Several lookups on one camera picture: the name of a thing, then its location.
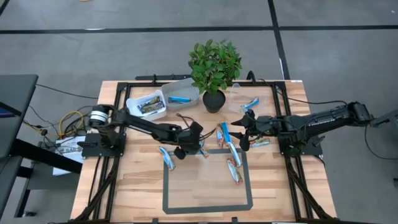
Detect blue and brown granola bar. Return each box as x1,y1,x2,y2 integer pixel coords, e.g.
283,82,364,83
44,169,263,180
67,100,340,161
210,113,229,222
142,104,166,115

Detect blue and orange granola bar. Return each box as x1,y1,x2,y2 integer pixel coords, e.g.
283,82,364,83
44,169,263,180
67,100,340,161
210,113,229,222
200,140,210,158

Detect black mounting bar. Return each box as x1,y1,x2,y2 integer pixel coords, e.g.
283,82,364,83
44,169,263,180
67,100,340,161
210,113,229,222
135,73,192,81

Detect green white red granola bar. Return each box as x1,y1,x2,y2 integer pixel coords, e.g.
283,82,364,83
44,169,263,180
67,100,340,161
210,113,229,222
226,157,244,185

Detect grey metal stand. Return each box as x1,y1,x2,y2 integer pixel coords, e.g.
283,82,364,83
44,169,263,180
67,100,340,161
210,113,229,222
371,108,398,128

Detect black desk beam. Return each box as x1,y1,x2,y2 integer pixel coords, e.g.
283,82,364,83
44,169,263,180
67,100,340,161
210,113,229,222
12,138,83,218

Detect black looped cable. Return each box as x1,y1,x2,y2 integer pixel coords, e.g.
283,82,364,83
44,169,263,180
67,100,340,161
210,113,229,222
364,123,398,161

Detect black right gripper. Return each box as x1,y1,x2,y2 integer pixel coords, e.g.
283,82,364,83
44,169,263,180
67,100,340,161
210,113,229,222
231,109,282,152

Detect solid blue granola bar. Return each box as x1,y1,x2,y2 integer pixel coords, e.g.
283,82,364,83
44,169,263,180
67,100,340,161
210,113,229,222
168,96,193,104
220,122,233,144
241,97,260,113

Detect black floor cable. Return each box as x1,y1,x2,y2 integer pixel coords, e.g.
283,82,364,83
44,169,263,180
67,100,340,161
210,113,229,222
35,83,99,100

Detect grey desk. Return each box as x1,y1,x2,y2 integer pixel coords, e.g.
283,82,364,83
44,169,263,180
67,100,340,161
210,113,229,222
0,73,39,217

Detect grey plastic bin with handles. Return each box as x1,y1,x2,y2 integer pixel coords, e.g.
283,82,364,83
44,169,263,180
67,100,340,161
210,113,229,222
160,77,200,111

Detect yellow cable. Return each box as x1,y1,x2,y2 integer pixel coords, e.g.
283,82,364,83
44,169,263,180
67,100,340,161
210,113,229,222
58,110,85,138

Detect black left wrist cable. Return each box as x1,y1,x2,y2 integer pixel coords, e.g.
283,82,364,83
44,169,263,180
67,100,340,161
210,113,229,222
175,113,217,141

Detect green and red granola bar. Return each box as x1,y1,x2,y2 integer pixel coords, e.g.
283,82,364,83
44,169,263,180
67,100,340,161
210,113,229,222
249,138,271,148

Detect light blue Chewy granola bar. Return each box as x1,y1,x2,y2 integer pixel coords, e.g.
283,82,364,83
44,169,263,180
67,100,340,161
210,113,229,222
159,146,176,170

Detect green plant in black pot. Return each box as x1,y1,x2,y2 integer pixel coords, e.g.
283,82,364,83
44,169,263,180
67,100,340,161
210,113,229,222
187,39,243,114

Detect black tape rectangle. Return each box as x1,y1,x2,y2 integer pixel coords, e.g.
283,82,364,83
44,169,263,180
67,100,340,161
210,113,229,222
162,148,254,215

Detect clear plastic bin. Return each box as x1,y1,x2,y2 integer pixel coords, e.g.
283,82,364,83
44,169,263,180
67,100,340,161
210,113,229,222
228,82,270,119

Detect green and brown granola bar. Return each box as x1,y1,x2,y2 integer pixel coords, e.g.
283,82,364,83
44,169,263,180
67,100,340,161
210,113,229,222
137,96,162,110

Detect white plastic bin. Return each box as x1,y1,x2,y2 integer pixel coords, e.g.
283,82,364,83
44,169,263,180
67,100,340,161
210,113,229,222
126,89,168,121

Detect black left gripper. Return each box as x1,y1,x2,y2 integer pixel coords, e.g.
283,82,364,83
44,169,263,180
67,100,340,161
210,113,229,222
173,121,205,161

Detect brown and white granola bar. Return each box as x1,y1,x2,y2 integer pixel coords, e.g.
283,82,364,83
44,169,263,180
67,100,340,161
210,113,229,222
216,124,225,149

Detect small colourful snack packets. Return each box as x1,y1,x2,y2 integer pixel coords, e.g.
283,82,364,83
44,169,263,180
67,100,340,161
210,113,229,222
228,142,243,168

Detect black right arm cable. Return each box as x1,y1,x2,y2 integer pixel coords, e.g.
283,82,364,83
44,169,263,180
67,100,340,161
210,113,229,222
247,70,348,106

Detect white printed paper bag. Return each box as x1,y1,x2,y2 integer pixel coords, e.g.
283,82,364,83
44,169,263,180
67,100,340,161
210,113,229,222
52,135,86,177

